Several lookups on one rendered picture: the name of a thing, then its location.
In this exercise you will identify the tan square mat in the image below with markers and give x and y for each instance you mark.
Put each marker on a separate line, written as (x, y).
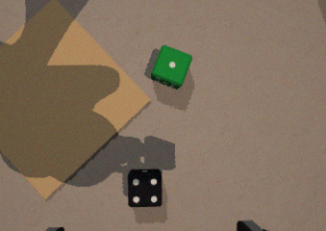
(62, 97)

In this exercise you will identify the green die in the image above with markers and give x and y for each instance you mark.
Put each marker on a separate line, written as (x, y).
(171, 67)

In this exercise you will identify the black die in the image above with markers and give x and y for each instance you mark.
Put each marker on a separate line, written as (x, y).
(145, 188)

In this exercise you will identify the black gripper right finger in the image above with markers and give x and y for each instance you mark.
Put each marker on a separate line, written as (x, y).
(248, 225)

